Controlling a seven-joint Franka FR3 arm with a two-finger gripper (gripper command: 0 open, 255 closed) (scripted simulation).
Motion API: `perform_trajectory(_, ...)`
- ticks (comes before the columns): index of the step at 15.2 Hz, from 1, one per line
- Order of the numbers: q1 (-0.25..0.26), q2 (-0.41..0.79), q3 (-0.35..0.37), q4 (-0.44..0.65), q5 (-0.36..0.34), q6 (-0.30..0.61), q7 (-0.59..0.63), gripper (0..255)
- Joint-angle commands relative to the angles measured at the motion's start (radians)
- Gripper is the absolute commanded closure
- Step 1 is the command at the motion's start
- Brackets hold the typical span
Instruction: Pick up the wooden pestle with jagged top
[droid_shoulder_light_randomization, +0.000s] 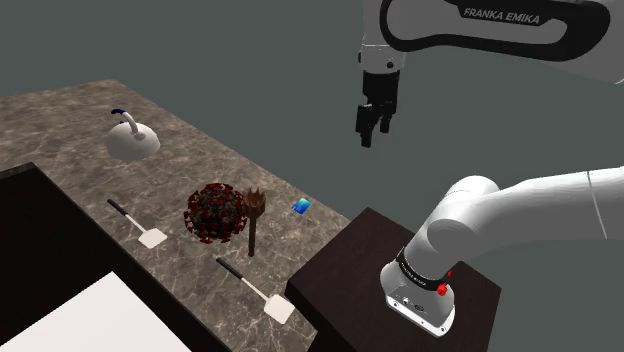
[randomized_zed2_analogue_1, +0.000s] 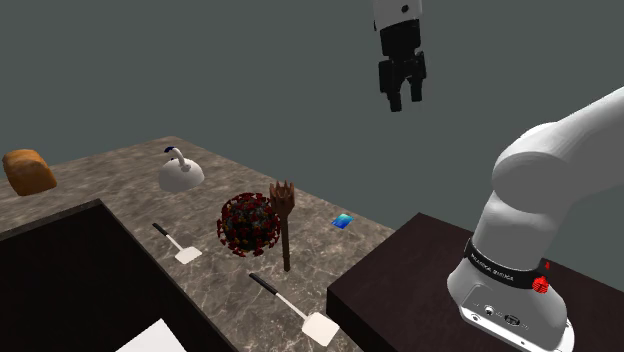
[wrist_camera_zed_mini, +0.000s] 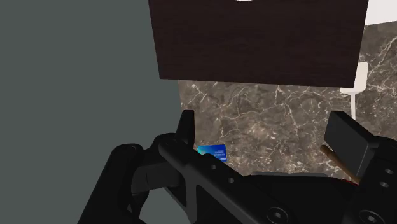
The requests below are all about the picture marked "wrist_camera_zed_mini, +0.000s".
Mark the blue card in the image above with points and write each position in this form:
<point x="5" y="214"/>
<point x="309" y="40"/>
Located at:
<point x="215" y="152"/>

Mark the white chair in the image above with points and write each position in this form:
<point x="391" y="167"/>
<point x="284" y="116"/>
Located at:
<point x="356" y="83"/>

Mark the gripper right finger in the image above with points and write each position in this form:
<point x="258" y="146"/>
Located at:
<point x="350" y="142"/>

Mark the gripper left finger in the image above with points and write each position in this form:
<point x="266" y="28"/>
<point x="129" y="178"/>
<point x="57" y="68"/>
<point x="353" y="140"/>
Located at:
<point x="186" y="161"/>

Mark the brown wooden stick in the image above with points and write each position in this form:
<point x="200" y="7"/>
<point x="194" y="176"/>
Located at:
<point x="336" y="161"/>

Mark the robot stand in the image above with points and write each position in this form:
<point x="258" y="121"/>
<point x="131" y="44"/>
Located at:
<point x="260" y="40"/>

